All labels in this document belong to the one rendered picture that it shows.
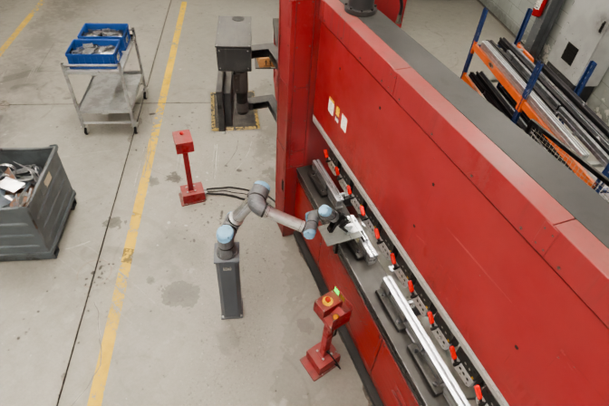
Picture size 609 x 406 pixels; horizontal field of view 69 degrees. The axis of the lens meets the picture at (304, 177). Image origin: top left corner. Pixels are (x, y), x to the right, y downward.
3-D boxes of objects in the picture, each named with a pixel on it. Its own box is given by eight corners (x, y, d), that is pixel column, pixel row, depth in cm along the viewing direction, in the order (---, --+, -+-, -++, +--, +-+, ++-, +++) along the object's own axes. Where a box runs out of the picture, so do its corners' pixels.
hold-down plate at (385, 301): (374, 292, 289) (375, 289, 287) (381, 289, 291) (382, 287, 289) (397, 333, 269) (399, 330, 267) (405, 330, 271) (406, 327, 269)
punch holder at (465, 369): (449, 361, 227) (459, 345, 216) (463, 355, 229) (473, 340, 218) (468, 389, 217) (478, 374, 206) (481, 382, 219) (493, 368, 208)
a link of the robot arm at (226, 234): (214, 247, 308) (213, 235, 299) (221, 233, 318) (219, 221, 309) (231, 251, 307) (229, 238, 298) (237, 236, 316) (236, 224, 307)
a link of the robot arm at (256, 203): (245, 203, 272) (317, 233, 276) (250, 190, 280) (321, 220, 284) (240, 214, 280) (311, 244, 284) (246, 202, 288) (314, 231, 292)
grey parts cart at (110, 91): (99, 95, 591) (79, 26, 527) (149, 94, 599) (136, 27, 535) (82, 136, 526) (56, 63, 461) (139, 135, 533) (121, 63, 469)
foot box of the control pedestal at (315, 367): (299, 360, 343) (299, 352, 334) (324, 343, 354) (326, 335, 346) (314, 381, 331) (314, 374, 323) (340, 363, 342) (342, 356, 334)
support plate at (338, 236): (317, 227, 312) (317, 226, 312) (351, 218, 320) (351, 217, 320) (327, 246, 300) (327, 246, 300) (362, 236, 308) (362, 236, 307)
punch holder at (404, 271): (392, 268, 267) (398, 251, 256) (404, 265, 270) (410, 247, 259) (405, 289, 257) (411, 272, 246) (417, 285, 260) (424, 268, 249)
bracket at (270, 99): (246, 104, 393) (246, 97, 389) (273, 100, 401) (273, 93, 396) (259, 130, 366) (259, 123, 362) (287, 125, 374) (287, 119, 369)
